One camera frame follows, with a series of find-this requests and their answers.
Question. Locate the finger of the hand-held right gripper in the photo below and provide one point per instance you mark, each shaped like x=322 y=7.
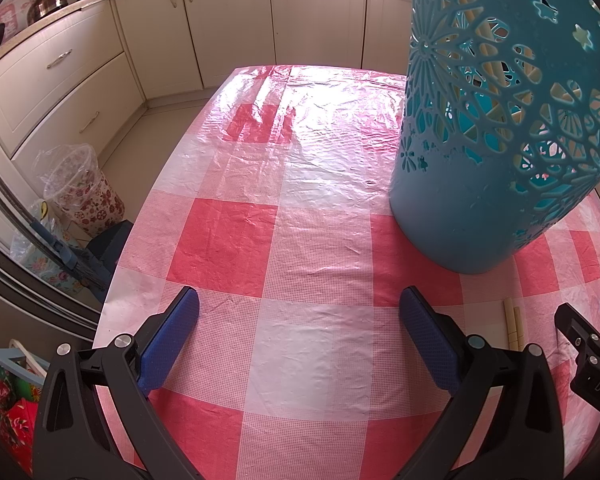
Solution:
x=592 y=360

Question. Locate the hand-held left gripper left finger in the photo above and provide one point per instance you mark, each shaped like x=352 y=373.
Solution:
x=172 y=340

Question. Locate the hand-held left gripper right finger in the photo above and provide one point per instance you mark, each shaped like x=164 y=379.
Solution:
x=427 y=345

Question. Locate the single pale wooden chopstick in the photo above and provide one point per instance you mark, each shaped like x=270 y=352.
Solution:
x=509 y=320
x=518 y=327

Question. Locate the blue perforated plastic basket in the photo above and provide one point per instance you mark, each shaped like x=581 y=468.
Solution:
x=445 y=210

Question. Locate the black stool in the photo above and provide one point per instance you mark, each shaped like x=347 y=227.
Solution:
x=110 y=247

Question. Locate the pink checked plastic tablecloth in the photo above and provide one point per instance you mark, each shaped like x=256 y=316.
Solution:
x=305 y=260

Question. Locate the floral trash bin with liner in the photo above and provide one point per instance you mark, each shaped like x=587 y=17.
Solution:
x=92 y=205

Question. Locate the floral plastic bag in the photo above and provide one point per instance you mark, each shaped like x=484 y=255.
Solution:
x=35 y=260

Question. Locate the cream drawer base cabinet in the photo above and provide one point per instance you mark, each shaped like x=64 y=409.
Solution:
x=55 y=90

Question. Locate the cream door base cabinets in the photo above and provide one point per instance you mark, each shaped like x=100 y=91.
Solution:
x=240 y=15

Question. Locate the steel whistling kettle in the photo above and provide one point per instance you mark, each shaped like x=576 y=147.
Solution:
x=47 y=5

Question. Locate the grey sliding door frame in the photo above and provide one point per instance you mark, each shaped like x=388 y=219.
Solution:
x=25 y=285

